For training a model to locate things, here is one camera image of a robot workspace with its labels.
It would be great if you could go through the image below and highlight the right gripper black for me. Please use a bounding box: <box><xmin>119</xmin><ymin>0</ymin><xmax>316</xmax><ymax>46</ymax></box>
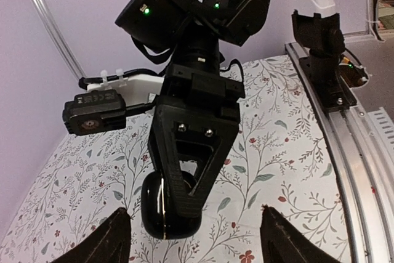
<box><xmin>148</xmin><ymin>63</ymin><xmax>245</xmax><ymax>217</ymax></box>

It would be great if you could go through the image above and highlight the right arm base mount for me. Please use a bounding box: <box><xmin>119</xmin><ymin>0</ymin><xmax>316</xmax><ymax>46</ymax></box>
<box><xmin>292</xmin><ymin>10</ymin><xmax>357</xmax><ymax>113</ymax></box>

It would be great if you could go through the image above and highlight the left aluminium corner post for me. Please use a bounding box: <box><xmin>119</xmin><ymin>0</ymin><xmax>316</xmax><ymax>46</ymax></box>
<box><xmin>31</xmin><ymin>0</ymin><xmax>85</xmax><ymax>80</ymax></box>

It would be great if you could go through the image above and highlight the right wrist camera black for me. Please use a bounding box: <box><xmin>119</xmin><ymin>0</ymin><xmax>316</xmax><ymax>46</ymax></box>
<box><xmin>62</xmin><ymin>89</ymin><xmax>126</xmax><ymax>136</ymax></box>

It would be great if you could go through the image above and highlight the floral patterned table mat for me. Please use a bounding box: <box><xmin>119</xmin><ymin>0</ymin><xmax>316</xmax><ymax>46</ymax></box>
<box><xmin>0</xmin><ymin>54</ymin><xmax>352</xmax><ymax>263</ymax></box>

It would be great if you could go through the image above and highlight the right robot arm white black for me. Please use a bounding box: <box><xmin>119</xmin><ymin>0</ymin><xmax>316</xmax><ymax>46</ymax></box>
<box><xmin>116</xmin><ymin>0</ymin><xmax>270</xmax><ymax>219</ymax></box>

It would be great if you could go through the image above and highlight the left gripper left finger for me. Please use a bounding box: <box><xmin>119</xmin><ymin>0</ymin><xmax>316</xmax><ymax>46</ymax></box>
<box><xmin>54</xmin><ymin>208</ymin><xmax>131</xmax><ymax>263</ymax></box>

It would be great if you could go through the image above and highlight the aluminium front rail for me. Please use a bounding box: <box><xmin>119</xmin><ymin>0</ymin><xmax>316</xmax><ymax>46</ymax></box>
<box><xmin>285</xmin><ymin>42</ymin><xmax>393</xmax><ymax>262</ymax></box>

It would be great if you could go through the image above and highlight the black earbud charging case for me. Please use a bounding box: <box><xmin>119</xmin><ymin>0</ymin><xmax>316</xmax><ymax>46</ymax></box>
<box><xmin>141</xmin><ymin>171</ymin><xmax>202</xmax><ymax>240</ymax></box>

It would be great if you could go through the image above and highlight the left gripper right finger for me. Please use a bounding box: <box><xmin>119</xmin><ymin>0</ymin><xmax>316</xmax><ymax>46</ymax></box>
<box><xmin>260</xmin><ymin>205</ymin><xmax>338</xmax><ymax>263</ymax></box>

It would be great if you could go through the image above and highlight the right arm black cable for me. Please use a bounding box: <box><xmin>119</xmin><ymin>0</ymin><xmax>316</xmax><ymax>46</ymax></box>
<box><xmin>131</xmin><ymin>36</ymin><xmax>244</xmax><ymax>79</ymax></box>

